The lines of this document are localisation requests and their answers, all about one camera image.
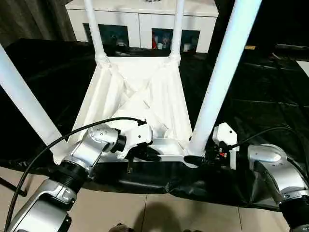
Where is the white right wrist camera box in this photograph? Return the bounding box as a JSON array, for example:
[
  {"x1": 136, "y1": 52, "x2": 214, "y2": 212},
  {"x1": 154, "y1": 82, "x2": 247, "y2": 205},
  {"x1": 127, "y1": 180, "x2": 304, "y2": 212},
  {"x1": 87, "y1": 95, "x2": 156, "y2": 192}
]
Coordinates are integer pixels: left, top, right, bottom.
[{"x1": 211, "y1": 122, "x2": 240, "y2": 170}]

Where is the grey curtain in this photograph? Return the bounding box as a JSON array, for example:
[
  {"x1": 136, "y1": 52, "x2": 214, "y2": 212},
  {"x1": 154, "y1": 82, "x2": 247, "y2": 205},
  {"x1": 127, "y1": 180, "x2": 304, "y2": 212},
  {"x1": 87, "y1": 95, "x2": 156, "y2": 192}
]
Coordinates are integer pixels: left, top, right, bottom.
[{"x1": 0, "y1": 0, "x2": 78, "y2": 48}]

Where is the white plastic table top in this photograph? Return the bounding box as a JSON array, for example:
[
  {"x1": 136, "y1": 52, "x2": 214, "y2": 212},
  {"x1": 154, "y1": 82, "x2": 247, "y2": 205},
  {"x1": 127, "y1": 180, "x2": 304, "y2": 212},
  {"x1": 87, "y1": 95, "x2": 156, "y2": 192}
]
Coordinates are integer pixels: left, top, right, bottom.
[{"x1": 52, "y1": 55, "x2": 208, "y2": 169}]

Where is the white flat board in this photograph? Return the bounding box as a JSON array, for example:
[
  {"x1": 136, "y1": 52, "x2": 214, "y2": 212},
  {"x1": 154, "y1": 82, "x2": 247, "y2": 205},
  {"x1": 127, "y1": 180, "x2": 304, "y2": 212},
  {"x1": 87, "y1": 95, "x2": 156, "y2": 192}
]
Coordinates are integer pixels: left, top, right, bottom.
[{"x1": 295, "y1": 60, "x2": 309, "y2": 77}]

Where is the white cabinet with glass doors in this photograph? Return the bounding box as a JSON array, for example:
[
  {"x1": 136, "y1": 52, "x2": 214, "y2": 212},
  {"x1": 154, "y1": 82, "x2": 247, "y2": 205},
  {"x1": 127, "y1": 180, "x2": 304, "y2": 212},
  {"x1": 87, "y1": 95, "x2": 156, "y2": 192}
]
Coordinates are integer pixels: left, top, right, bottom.
[{"x1": 65, "y1": 0, "x2": 219, "y2": 54}]

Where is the black cabinet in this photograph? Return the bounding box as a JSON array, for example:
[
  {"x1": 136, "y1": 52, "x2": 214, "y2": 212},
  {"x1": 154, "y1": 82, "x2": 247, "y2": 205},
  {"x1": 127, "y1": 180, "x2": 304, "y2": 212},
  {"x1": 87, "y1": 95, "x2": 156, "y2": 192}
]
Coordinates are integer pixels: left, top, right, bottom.
[{"x1": 216, "y1": 0, "x2": 309, "y2": 61}]

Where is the black table mat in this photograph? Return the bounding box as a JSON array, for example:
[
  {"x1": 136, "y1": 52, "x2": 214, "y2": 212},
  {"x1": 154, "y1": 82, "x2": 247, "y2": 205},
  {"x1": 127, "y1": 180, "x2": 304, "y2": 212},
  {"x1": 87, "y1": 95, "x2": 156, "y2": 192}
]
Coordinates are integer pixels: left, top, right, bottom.
[{"x1": 0, "y1": 38, "x2": 309, "y2": 212}]

